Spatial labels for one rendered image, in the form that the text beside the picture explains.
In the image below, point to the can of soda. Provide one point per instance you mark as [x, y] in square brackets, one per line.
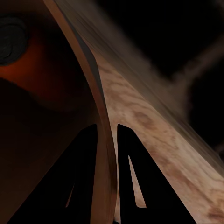
[30, 60]

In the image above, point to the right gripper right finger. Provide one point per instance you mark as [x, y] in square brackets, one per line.
[163, 204]

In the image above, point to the wood fireplace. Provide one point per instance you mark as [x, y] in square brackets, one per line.
[172, 53]

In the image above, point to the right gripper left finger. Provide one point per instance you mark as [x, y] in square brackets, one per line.
[75, 167]

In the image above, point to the trash can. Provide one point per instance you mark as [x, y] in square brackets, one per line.
[35, 132]

